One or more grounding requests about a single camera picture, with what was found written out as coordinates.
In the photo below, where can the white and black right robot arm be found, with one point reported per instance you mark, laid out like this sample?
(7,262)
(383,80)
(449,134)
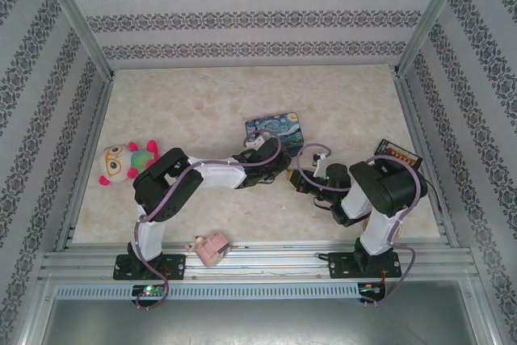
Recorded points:
(396,191)

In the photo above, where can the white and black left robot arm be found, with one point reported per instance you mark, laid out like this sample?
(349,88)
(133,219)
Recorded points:
(218,175)

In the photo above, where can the black box with orange print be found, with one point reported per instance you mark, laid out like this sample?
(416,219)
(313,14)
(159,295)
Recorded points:
(412,159)

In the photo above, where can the pink toy figure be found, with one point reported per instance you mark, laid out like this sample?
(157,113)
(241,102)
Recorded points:
(210,248)

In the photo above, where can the small circuit board with LED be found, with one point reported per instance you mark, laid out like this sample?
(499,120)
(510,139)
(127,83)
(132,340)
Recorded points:
(369,289)
(148,290)

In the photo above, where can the plush toy with pink limbs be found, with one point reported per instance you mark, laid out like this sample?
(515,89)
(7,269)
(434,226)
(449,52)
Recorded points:
(119,163)

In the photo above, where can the wide aluminium base rail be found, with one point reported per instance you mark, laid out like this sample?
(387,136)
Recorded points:
(274,260)

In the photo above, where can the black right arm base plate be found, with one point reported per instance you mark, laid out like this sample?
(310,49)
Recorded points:
(337,266)

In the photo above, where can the aluminium side rail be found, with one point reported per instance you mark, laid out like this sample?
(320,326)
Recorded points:
(413,119)
(97,119)

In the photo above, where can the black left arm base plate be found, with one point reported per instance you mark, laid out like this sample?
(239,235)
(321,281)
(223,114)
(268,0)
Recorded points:
(175,266)

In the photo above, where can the aluminium frame post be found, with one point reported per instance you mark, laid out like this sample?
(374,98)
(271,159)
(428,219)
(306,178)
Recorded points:
(432,13)
(74,13)

